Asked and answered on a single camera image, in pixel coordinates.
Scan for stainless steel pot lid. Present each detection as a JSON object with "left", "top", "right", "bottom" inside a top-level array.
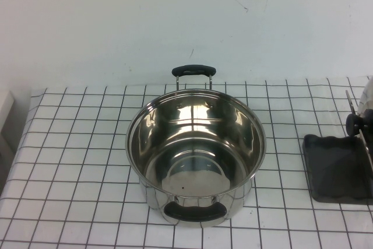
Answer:
[{"left": 346, "top": 81, "right": 373, "bottom": 171}]

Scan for beige box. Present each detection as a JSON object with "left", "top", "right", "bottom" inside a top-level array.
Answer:
[{"left": 0, "top": 90, "right": 15, "bottom": 156}]

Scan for stainless steel pot black handles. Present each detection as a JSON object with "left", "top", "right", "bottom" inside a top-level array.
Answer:
[{"left": 125, "top": 65, "right": 268, "bottom": 228}]

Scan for black tray wire lid rack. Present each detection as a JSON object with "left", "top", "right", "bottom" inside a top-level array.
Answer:
[{"left": 302, "top": 89, "right": 373, "bottom": 204}]

